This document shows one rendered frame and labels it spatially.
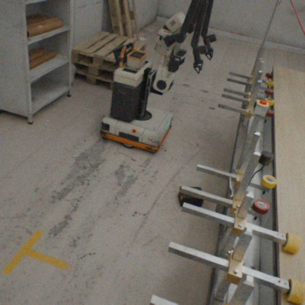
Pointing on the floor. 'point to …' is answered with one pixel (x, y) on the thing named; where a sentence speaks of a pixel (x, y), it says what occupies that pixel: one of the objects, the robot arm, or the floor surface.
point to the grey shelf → (60, 77)
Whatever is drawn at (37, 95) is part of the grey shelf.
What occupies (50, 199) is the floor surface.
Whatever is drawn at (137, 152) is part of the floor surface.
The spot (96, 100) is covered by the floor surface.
